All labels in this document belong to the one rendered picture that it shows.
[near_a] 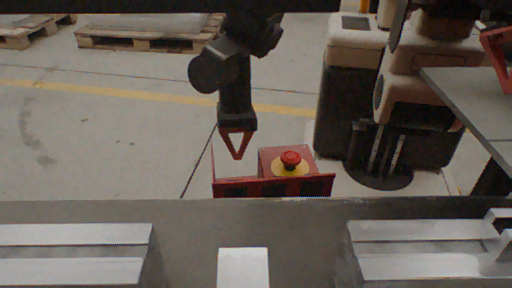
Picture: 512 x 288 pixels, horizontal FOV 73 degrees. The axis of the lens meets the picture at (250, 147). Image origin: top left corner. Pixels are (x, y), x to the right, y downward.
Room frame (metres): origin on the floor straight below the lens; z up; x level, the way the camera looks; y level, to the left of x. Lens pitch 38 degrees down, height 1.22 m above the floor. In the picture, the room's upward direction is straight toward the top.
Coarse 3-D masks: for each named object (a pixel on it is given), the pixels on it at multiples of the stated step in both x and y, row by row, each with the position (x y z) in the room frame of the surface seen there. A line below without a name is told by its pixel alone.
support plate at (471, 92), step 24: (432, 72) 0.44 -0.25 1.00; (456, 72) 0.44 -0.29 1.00; (480, 72) 0.44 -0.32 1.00; (456, 96) 0.38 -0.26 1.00; (480, 96) 0.38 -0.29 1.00; (504, 96) 0.38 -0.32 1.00; (480, 120) 0.32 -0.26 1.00; (504, 120) 0.32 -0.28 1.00; (504, 144) 0.28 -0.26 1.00; (504, 168) 0.25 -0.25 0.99
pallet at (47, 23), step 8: (48, 16) 3.40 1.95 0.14; (56, 16) 3.41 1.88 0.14; (64, 16) 3.50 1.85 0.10; (72, 16) 3.61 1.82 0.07; (32, 24) 3.16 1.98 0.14; (40, 24) 3.21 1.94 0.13; (48, 24) 3.28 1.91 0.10; (0, 32) 2.96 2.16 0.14; (8, 32) 2.96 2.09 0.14; (16, 32) 2.96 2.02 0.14; (24, 32) 2.99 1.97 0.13; (32, 32) 3.28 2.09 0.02; (40, 32) 3.24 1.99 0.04; (48, 32) 3.24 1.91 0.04; (56, 32) 3.34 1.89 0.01; (8, 40) 2.94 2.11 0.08; (16, 40) 2.92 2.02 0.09; (24, 40) 2.96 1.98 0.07; (8, 48) 2.94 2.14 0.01; (16, 48) 2.92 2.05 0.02; (24, 48) 2.92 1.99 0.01
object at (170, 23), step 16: (96, 16) 3.04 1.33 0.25; (112, 16) 3.02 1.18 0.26; (128, 16) 3.01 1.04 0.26; (144, 16) 3.00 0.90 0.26; (160, 16) 3.00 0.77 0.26; (176, 16) 3.00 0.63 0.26; (192, 16) 3.00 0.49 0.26; (208, 16) 3.26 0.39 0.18; (176, 32) 2.93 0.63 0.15; (192, 32) 2.92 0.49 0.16
